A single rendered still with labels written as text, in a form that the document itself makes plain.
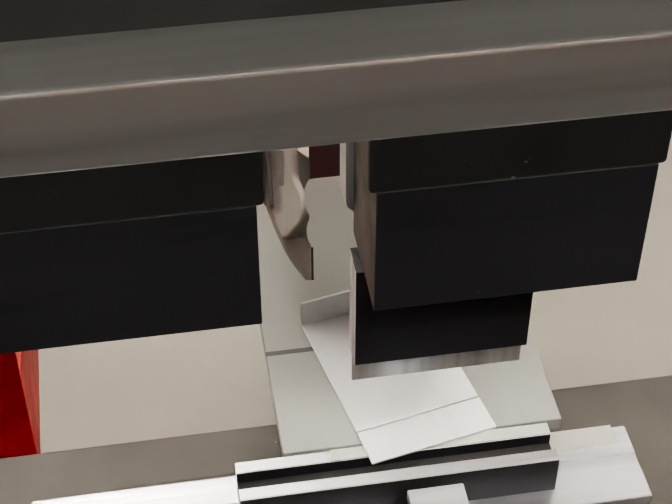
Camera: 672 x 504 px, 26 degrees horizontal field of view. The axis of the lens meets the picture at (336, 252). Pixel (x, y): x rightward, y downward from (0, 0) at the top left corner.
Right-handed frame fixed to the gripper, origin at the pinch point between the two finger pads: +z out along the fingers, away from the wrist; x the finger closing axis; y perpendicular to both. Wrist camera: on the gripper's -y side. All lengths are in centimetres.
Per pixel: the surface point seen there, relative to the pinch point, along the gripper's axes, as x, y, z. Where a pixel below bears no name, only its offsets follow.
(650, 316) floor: 81, -124, 33
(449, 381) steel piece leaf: 3.5, 4.6, 9.5
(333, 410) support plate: -4.4, 4.2, 9.4
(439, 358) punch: 0.1, 14.3, 6.2
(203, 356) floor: 9, -137, 23
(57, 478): -21.7, -12.2, 12.1
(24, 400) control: -22.2, -34.4, 8.9
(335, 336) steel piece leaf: -2.1, -0.3, 5.5
